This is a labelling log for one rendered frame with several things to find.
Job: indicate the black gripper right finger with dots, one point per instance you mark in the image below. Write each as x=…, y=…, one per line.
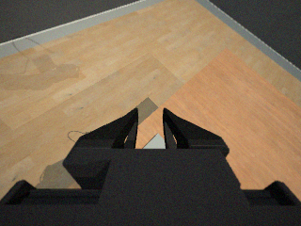
x=189, y=135

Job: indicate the grey bench mat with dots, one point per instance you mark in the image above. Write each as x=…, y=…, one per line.
x=156, y=143

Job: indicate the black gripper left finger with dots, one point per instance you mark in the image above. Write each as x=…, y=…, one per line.
x=113, y=134

